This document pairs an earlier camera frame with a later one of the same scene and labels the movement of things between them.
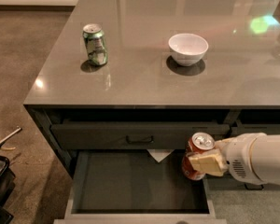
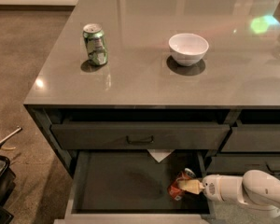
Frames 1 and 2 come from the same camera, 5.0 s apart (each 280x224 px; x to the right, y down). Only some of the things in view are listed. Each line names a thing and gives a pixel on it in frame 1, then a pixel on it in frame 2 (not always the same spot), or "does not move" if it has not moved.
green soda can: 94,38 does not move
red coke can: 199,142 to 174,189
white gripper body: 238,154 to 210,188
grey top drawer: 133,136 does not move
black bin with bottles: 2,188 does not move
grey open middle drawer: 133,187 does not move
